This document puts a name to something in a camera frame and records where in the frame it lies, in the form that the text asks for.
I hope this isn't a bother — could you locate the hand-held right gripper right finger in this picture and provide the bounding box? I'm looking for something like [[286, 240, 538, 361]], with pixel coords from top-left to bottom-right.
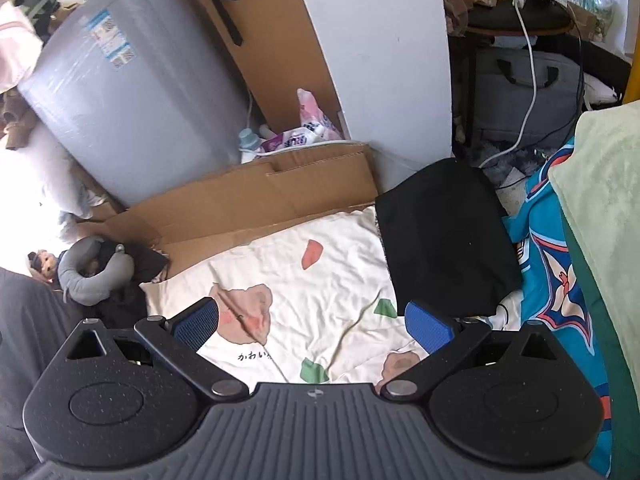
[[375, 300, 564, 403]]

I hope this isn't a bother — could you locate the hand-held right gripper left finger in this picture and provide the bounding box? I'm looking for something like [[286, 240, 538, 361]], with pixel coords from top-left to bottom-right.
[[62, 296, 251, 403]]

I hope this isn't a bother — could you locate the black knit bear print jacket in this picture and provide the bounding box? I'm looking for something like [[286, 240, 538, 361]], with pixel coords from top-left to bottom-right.
[[375, 158, 524, 317]]

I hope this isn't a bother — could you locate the white printed bed sheet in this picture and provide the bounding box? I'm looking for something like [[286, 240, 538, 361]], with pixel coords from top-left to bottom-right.
[[140, 205, 524, 387]]

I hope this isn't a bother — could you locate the grey neck pillow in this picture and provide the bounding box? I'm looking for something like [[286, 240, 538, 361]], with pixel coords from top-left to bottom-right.
[[57, 237, 136, 307]]

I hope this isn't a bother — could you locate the flattened cardboard box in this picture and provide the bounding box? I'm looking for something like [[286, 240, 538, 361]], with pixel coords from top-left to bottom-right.
[[75, 142, 379, 282]]

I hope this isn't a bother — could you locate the brown plush toy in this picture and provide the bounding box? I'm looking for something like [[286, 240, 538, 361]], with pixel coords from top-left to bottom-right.
[[27, 250, 66, 289]]

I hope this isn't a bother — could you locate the dark grey cloth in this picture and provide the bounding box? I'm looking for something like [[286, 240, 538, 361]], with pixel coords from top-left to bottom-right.
[[0, 267, 87, 480]]

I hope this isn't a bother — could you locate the purple white packet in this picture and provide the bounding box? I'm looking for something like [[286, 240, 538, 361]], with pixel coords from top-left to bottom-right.
[[259, 129, 321, 154]]

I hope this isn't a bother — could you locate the light green towel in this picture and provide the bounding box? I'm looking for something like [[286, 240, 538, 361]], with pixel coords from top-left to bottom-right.
[[547, 105, 640, 342]]

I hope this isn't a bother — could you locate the pink plastic bag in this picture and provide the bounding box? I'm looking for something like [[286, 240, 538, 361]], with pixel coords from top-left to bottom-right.
[[297, 87, 346, 142]]

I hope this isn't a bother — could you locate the grey laptop bag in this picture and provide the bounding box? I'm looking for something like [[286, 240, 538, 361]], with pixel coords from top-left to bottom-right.
[[470, 47, 587, 147]]

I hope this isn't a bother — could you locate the tall cardboard sheet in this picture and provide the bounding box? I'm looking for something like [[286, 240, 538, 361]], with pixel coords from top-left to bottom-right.
[[180, 0, 347, 142]]

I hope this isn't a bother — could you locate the white cable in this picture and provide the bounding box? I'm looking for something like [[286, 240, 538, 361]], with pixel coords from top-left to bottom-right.
[[479, 2, 539, 169]]

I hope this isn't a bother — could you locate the black hanging strap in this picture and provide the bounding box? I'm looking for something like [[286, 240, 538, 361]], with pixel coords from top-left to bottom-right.
[[192, 0, 247, 47]]

